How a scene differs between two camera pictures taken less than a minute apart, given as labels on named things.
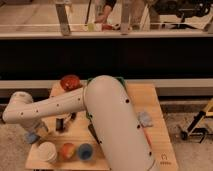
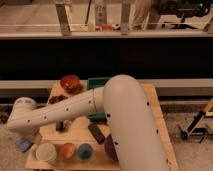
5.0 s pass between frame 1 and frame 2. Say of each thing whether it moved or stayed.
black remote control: stayed
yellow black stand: stayed
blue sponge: moved
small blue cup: stayed
